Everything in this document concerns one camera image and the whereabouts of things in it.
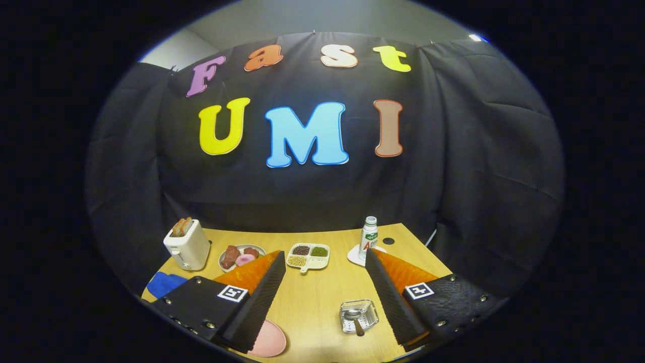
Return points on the blue towel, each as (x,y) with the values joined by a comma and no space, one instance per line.
(164,285)

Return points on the white divided dish with beans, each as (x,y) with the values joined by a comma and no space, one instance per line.
(308,256)

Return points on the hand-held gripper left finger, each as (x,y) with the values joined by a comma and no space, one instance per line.
(257,302)

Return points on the black backdrop cloth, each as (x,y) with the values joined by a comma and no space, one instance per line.
(453,151)

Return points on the white bottle with green label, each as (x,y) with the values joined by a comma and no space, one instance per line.
(369,237)

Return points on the white oval food plate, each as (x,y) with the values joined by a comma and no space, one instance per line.
(239,248)

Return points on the white coaster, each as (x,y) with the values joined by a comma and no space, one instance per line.
(354,256)

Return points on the brown meat piece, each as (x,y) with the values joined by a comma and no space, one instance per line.
(230,257)

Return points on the black round desk grommet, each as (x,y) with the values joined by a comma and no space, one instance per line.
(388,241)

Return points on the white toaster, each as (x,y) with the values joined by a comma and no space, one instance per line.
(189,249)

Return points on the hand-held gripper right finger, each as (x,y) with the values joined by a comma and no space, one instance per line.
(395,302)

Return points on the toast slices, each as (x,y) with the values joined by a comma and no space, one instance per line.
(181,227)

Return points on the pink ham slice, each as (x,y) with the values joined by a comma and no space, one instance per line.
(245,259)

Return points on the pink plate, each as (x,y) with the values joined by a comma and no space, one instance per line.
(272,340)

